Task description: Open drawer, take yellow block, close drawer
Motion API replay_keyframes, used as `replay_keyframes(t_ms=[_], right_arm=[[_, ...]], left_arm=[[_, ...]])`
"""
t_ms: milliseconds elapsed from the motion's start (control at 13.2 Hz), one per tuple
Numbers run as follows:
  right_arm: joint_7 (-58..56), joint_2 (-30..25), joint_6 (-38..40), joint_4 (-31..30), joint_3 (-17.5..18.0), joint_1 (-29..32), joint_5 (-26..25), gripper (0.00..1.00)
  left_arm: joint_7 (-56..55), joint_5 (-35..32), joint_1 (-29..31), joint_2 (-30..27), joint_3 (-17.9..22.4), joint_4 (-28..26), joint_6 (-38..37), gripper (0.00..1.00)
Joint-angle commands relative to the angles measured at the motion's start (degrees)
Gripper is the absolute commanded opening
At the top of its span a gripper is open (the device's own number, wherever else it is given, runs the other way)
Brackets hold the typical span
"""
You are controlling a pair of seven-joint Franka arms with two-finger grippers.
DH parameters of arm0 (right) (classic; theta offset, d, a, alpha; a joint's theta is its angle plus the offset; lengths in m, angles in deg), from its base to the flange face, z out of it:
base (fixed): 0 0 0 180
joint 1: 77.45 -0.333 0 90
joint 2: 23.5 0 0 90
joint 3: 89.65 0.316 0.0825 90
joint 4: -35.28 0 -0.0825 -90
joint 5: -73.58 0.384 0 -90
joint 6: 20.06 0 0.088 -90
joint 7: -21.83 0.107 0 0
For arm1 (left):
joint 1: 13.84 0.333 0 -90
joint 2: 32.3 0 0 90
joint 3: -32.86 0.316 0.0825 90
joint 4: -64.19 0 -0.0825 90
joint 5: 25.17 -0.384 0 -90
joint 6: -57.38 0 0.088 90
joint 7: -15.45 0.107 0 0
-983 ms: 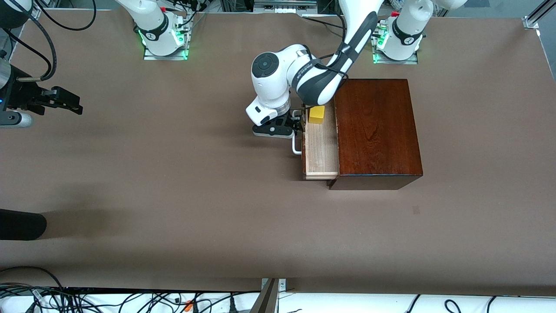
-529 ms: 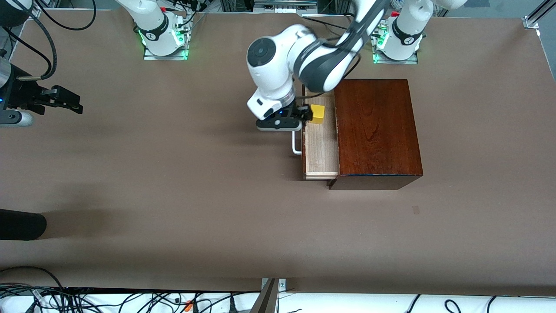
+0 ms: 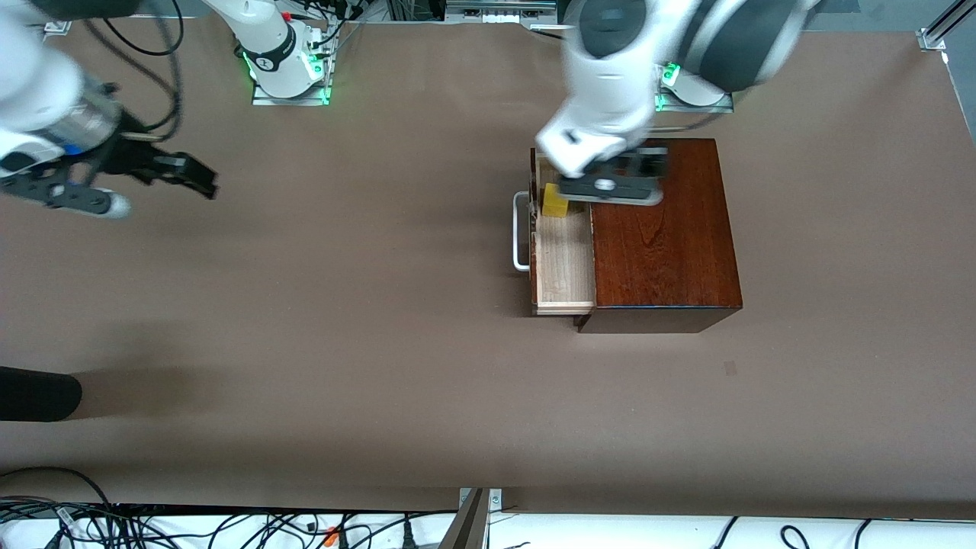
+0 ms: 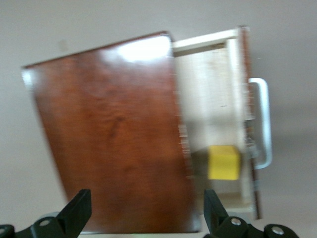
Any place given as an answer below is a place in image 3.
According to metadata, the yellow block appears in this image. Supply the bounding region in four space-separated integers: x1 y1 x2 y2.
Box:
541 182 572 219

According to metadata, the dark brown wooden cabinet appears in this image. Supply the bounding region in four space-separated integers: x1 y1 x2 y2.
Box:
572 137 744 334

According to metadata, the black rounded object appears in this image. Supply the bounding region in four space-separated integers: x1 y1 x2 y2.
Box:
0 365 83 422

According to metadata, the aluminium profile bar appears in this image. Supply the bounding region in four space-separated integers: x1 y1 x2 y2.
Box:
926 0 976 43

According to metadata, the dark slanted beam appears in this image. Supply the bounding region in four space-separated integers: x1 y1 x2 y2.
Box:
438 488 490 549

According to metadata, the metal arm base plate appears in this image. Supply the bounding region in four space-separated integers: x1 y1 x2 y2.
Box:
251 80 332 108
654 93 736 115

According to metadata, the thin black looping cable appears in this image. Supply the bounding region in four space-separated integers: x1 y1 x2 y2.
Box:
84 0 186 59

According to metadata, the black arcing cable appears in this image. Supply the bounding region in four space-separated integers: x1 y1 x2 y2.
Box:
0 466 117 509

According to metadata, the tangled black cable bundle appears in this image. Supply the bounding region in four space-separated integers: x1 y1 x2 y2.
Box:
0 497 460 549

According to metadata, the metal table edge bracket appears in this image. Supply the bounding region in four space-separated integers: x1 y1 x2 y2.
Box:
457 487 505 549

